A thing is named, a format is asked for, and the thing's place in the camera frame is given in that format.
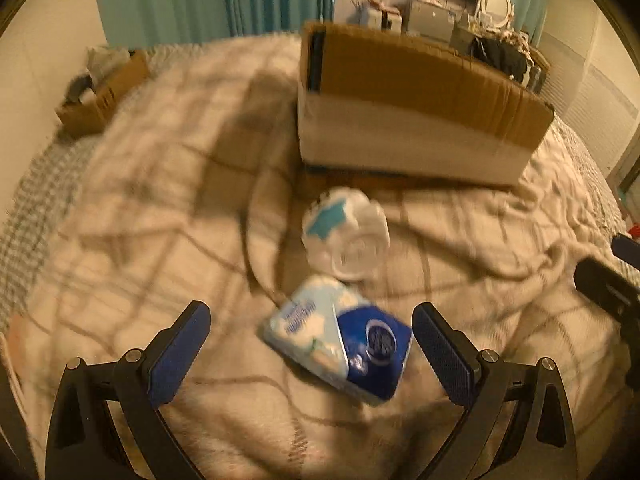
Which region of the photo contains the blue white tissue pack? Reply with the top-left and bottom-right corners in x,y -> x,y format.
262,275 -> 413,405

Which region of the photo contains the white bear figure blue star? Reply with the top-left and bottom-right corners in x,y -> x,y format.
302,186 -> 390,282

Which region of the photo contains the white louvered wardrobe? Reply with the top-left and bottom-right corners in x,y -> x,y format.
539,0 -> 639,176

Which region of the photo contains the black jacket on chair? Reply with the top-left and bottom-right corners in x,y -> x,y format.
471,37 -> 528,84

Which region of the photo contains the white oval vanity mirror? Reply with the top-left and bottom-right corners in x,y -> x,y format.
475,0 -> 514,29

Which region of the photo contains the beige plaid blanket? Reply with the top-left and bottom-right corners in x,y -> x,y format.
8,31 -> 626,480

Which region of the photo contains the large open cardboard box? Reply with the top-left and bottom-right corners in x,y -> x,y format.
297,22 -> 554,186

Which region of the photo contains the small cardboard box with items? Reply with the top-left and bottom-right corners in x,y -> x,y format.
55,47 -> 151,139

